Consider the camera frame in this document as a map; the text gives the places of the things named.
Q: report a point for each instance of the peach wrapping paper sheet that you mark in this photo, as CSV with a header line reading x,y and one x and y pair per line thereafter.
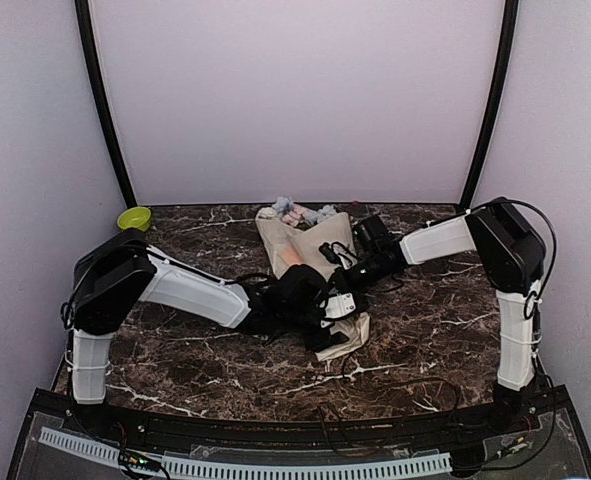
x,y
321,239

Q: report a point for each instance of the white slotted cable duct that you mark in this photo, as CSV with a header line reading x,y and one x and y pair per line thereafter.
x,y
215,463

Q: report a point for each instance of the black frame post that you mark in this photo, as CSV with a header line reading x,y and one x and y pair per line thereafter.
x,y
496,89
99,94

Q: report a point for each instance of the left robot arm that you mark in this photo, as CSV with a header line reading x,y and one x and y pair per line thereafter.
x,y
126,270

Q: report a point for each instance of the blue fake flower bunch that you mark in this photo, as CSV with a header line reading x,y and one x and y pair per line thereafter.
x,y
315,216

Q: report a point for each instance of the pink fake flower stem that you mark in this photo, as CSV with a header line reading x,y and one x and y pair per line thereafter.
x,y
295,215

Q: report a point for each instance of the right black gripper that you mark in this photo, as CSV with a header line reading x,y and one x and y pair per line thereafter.
x,y
341,278

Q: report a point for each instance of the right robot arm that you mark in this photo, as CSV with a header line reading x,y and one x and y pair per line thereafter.
x,y
512,238

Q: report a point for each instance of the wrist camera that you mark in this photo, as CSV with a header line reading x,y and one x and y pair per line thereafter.
x,y
341,307
338,253

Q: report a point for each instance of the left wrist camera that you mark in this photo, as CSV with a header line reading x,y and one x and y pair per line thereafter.
x,y
341,307

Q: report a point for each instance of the right black frame post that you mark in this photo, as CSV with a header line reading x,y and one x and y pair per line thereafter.
x,y
496,89

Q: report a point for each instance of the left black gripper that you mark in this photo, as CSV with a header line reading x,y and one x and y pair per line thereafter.
x,y
325,341

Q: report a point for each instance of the white fake flower stem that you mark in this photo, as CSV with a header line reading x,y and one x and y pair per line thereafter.
x,y
267,213

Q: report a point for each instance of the small circuit board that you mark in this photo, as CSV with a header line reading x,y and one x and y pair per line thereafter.
x,y
132,459

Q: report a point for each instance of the green plastic bowl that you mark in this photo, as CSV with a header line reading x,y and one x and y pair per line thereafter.
x,y
139,218

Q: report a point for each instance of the left black frame post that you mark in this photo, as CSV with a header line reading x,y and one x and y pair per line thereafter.
x,y
99,94

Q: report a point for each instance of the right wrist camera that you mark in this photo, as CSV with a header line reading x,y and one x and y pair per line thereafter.
x,y
338,253

